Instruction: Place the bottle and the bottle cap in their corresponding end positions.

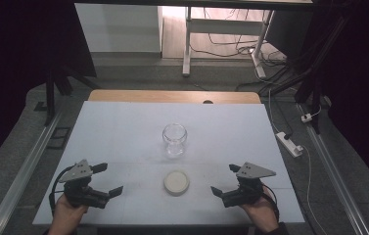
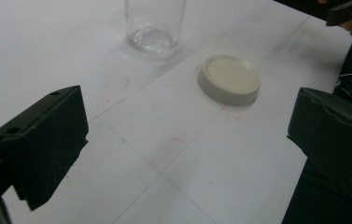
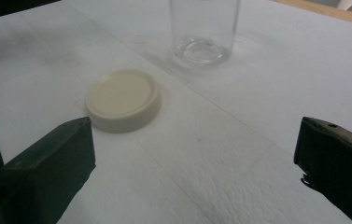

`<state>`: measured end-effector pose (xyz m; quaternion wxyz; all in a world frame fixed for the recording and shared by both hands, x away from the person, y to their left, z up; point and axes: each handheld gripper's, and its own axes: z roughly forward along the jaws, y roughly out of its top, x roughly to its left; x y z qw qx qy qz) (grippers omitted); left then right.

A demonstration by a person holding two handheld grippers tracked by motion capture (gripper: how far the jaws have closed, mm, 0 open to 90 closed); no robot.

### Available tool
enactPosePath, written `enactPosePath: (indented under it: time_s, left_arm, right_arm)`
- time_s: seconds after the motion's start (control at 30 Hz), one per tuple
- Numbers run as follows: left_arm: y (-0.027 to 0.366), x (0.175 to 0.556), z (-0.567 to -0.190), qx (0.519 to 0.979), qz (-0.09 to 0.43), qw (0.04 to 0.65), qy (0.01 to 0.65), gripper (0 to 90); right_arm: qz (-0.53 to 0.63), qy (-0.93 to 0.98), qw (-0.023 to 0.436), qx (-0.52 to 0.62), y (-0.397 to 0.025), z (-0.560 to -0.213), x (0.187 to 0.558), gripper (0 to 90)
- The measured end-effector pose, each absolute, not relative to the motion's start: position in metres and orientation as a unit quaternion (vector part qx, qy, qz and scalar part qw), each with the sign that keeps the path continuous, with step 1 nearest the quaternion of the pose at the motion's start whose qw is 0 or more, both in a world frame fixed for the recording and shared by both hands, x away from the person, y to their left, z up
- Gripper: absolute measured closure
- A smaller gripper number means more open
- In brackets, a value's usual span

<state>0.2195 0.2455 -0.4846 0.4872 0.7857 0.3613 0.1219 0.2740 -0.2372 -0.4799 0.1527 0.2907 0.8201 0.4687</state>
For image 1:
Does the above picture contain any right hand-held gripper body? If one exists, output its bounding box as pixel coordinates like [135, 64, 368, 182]
[221, 162, 277, 209]

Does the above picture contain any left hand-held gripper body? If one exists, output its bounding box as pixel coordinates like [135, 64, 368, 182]
[58, 159, 112, 210]

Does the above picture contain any cream round jar lid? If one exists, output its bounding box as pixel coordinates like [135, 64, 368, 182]
[162, 169, 191, 197]

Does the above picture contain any clear glass jar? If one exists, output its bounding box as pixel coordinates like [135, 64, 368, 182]
[161, 122, 189, 158]

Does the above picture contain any person's right hand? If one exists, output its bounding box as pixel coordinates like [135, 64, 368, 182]
[239, 186, 280, 234]

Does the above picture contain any person's left hand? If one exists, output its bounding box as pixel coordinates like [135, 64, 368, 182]
[48, 193, 90, 235]

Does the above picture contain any white table sheet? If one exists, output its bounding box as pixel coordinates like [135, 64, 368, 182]
[32, 100, 305, 227]

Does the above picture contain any white power strip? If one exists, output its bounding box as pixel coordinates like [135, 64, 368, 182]
[275, 131, 304, 159]

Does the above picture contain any black tripod stand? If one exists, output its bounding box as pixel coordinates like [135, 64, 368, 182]
[258, 16, 349, 135]
[43, 65, 102, 127]

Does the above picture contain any dark curtain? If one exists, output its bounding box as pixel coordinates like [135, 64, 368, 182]
[0, 0, 99, 177]
[302, 0, 369, 205]

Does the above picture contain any dark grey cabinet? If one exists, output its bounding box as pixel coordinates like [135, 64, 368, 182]
[264, 9, 313, 61]

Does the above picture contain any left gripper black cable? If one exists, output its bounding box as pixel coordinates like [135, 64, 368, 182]
[48, 165, 75, 217]

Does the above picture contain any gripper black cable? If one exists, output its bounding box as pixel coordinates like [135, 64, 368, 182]
[261, 183, 281, 223]
[48, 165, 75, 217]

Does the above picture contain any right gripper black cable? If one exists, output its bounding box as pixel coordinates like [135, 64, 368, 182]
[261, 183, 281, 223]

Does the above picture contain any black floor frame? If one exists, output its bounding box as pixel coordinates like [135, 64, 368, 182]
[46, 126, 72, 151]

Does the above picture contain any aluminium floor rail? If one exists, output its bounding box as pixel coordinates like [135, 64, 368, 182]
[296, 103, 369, 235]
[0, 107, 66, 235]

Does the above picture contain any thin white cable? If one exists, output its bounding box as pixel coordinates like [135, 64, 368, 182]
[267, 88, 281, 134]

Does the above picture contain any long white cable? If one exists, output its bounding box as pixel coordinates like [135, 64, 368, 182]
[298, 145, 329, 235]

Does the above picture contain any black floor cable bundle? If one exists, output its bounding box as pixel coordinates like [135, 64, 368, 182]
[190, 8, 292, 67]

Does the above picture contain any white wall panel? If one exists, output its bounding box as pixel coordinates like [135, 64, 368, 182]
[74, 3, 163, 54]

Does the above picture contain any white desk frame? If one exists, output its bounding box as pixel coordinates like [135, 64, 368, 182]
[181, 6, 276, 79]

